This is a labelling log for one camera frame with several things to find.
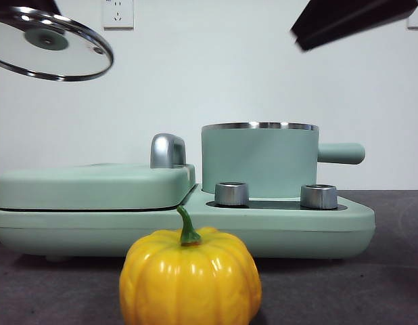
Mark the mint green cooker base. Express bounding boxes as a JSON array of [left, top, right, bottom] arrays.
[[0, 184, 376, 263]]

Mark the glass lid with green knob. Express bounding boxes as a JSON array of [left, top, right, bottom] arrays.
[[0, 6, 114, 83]]

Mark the silver griddle cover handle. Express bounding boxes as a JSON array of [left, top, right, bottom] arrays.
[[149, 133, 187, 169]]

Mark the mint green pot with handle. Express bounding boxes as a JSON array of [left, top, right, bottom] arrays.
[[201, 121, 366, 200]]

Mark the silver control knob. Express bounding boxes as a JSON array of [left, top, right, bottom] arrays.
[[300, 184, 338, 209], [214, 181, 250, 207]]

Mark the yellow pumpkin with green stem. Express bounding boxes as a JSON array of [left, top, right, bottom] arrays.
[[119, 205, 263, 325]]

